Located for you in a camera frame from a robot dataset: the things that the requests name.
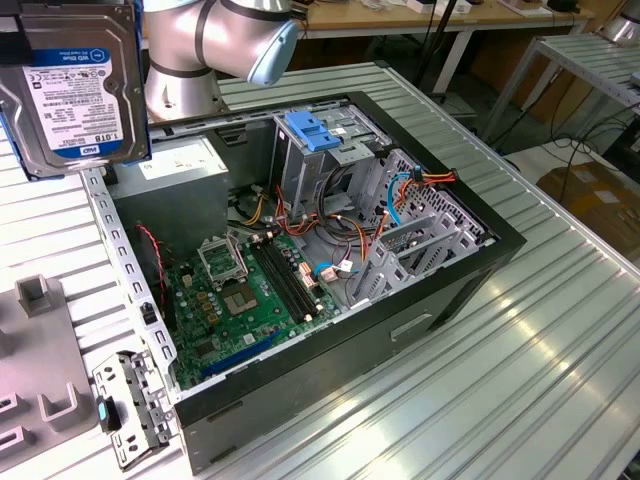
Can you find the blue expansion slot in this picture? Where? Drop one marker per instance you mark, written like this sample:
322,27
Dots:
235,357

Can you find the grey power supply unit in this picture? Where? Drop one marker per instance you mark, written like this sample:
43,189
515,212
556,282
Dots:
170,210

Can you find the brown cardboard box on floor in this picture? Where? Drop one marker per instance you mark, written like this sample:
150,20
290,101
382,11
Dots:
600,200

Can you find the black case fan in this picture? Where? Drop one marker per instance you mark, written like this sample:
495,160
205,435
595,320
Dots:
170,310

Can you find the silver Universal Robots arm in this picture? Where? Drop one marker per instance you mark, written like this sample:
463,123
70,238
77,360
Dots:
225,35

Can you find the blue plastic drive latch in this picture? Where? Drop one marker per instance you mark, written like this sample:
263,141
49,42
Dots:
310,132

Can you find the green motherboard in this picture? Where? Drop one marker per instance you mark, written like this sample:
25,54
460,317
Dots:
265,320

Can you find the black open PC case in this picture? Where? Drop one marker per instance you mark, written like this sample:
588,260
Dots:
310,380

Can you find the white metal slat side table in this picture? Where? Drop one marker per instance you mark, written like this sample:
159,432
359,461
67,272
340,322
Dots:
590,60

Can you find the grey metal drive cage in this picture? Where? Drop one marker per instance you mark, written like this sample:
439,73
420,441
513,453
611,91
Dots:
305,175

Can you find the CPU socket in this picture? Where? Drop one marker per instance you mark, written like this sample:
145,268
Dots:
239,300

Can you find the hard disk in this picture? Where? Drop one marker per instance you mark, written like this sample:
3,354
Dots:
75,100

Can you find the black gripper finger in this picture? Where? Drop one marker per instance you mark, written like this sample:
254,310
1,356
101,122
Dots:
15,50

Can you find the grey parts rack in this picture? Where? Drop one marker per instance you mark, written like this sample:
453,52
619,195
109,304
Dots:
40,350

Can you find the metal expansion slot bracket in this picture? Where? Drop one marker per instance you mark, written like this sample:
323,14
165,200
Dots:
112,375

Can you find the black RAM slot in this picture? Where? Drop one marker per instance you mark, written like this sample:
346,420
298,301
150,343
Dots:
273,281
280,280
294,276
287,278

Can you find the long wooden desk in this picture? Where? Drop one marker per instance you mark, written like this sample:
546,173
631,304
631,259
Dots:
350,17

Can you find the black tripod stand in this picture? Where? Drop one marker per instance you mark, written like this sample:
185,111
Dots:
437,40

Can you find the black latch with blue tab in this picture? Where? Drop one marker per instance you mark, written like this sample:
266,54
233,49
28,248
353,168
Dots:
103,412

